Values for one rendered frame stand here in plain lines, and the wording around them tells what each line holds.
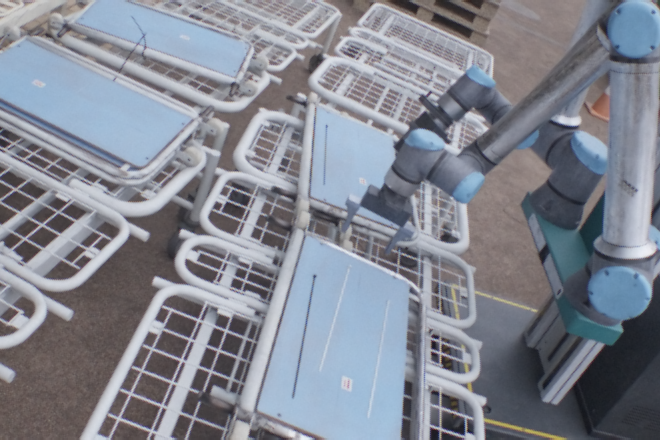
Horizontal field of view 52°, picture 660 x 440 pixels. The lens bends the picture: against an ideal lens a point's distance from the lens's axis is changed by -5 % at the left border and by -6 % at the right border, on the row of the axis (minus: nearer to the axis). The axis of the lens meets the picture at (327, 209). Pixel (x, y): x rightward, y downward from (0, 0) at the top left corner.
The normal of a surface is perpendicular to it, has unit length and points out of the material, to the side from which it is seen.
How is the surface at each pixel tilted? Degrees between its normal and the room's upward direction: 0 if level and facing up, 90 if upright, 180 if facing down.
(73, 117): 8
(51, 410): 0
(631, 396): 90
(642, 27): 83
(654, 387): 90
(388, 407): 5
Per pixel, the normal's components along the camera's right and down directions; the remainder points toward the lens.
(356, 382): 0.42, -0.76
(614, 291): -0.44, 0.42
